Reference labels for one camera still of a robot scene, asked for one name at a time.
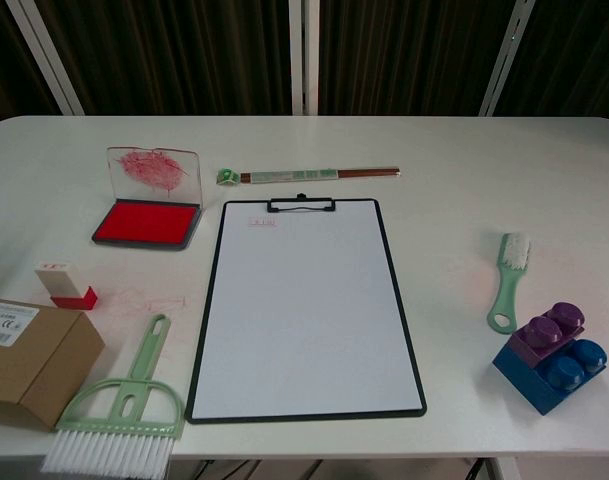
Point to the red ink pad clear lid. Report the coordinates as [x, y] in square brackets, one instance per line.
[146, 223]

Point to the wide green brush white bristles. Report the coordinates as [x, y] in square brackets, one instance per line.
[144, 360]

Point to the small red stamp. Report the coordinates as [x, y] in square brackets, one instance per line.
[59, 282]

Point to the brown cardboard box white label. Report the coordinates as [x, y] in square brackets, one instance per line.
[44, 360]

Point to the black clipboard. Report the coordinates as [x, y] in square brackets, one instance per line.
[275, 204]

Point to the brown chopsticks in paper sleeve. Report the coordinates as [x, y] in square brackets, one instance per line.
[294, 175]

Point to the white paper sheet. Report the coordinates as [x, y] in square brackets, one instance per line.
[304, 310]

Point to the green white folded wrapper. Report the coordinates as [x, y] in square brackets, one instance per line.
[227, 176]

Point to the narrow green brush white bristles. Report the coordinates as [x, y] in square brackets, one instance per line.
[509, 285]

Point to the dark pleated curtain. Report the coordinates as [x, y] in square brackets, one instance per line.
[184, 50]

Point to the purple toy building block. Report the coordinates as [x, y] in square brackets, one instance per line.
[544, 330]

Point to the blue toy building block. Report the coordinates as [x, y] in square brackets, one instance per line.
[529, 387]

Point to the white metal frame post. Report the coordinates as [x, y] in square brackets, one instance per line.
[44, 55]
[506, 55]
[296, 60]

